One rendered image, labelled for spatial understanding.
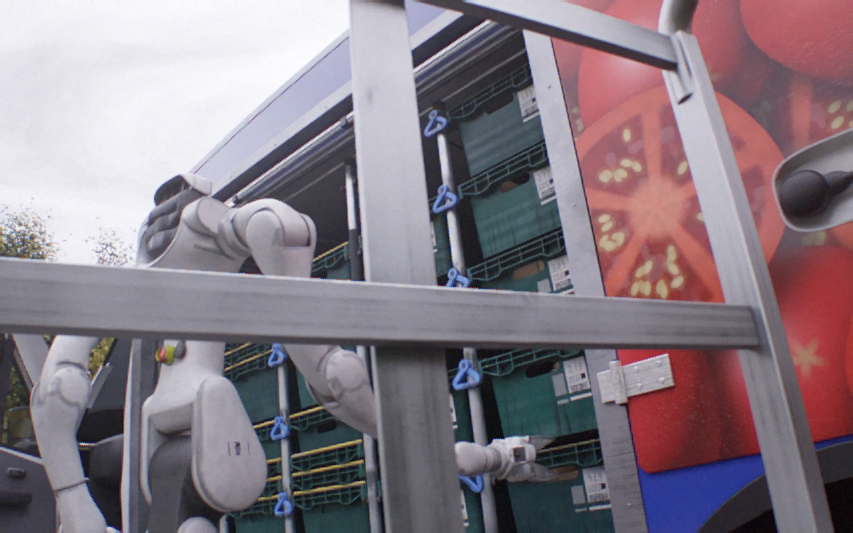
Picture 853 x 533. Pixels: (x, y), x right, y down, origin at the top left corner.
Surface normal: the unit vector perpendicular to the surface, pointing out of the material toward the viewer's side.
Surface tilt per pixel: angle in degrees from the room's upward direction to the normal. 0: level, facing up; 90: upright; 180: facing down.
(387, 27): 90
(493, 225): 97
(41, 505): 89
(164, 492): 81
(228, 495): 104
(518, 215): 97
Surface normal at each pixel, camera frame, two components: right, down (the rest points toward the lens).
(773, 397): -0.89, -0.07
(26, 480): 0.93, -0.18
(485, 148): -0.67, -0.19
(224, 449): 0.74, -0.31
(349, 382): 0.64, -0.10
